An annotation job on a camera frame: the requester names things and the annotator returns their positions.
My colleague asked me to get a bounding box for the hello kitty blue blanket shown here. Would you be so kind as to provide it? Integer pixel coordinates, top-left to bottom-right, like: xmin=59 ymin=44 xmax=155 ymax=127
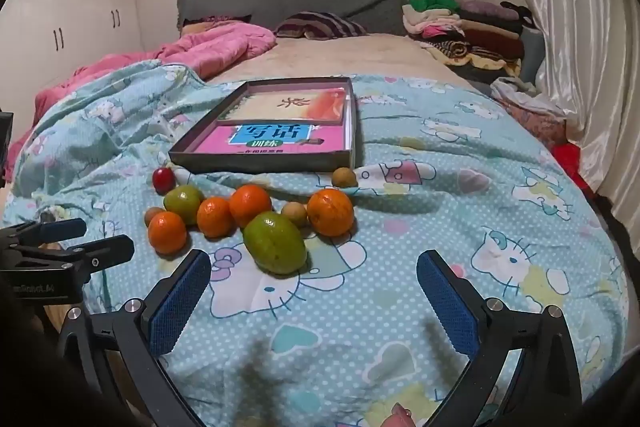
xmin=3 ymin=62 xmax=629 ymax=426

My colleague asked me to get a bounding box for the floral fabric bundle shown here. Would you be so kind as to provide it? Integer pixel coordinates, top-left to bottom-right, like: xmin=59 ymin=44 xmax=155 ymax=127
xmin=489 ymin=77 xmax=568 ymax=150

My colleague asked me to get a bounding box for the large green fruit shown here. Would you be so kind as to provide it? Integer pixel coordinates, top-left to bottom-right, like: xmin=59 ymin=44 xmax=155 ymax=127
xmin=243 ymin=211 xmax=307 ymax=275

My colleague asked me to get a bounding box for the small orange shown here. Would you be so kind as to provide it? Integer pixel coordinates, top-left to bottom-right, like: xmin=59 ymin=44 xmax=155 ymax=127
xmin=148 ymin=211 xmax=188 ymax=257

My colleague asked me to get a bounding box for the pile of folded clothes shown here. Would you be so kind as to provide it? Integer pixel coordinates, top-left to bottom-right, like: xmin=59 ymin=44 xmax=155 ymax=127
xmin=402 ymin=0 xmax=546 ymax=87

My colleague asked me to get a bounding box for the orange mandarin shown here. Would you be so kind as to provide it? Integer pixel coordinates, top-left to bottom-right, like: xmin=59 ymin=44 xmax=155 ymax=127
xmin=196 ymin=196 xmax=235 ymax=239
xmin=229 ymin=184 xmax=272 ymax=228

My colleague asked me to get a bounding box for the pink workbook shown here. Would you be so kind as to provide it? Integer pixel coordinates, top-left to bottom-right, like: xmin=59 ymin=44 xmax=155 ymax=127
xmin=192 ymin=122 xmax=348 ymax=155

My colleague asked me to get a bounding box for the striped pillow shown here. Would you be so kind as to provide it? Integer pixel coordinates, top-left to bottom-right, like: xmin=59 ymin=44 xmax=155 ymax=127
xmin=273 ymin=11 xmax=367 ymax=41

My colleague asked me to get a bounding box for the orange cream booklet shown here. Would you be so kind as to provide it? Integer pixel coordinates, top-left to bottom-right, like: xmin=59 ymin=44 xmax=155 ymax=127
xmin=216 ymin=87 xmax=347 ymax=124

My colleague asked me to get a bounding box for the large orange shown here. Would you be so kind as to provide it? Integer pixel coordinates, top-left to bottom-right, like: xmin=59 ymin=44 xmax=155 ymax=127
xmin=307 ymin=188 xmax=355 ymax=237

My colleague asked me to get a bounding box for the grey cardboard tray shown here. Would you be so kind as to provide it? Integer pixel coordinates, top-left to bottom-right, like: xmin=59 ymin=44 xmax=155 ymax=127
xmin=169 ymin=77 xmax=357 ymax=174

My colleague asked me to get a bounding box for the small green fruit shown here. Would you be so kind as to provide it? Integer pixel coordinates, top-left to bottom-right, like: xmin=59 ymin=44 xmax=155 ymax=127
xmin=163 ymin=184 xmax=205 ymax=227

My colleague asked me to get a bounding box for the pink quilt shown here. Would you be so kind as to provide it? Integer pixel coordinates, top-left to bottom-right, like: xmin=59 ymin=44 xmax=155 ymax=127
xmin=4 ymin=20 xmax=278 ymax=168

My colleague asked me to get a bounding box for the white curtain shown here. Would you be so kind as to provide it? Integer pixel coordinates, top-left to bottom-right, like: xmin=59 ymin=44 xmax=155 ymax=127
xmin=526 ymin=0 xmax=639 ymax=253

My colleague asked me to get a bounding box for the red cherry tomato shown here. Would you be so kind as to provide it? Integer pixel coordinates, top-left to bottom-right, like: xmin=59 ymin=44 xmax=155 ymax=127
xmin=152 ymin=167 xmax=176 ymax=195

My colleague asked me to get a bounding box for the brown longan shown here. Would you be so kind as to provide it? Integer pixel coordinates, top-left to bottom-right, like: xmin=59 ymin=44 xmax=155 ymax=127
xmin=331 ymin=167 xmax=358 ymax=188
xmin=143 ymin=207 xmax=165 ymax=228
xmin=280 ymin=202 xmax=308 ymax=228

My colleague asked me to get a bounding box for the red cloth item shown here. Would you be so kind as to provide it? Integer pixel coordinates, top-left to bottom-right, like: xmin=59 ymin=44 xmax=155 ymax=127
xmin=551 ymin=142 xmax=594 ymax=199

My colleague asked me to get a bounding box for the white wardrobe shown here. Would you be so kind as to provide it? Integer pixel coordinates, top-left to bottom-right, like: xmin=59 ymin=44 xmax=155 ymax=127
xmin=1 ymin=0 xmax=141 ymax=134

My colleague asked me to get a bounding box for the beige bed sheet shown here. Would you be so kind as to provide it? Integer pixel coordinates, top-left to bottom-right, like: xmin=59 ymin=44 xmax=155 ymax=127
xmin=212 ymin=34 xmax=471 ymax=89

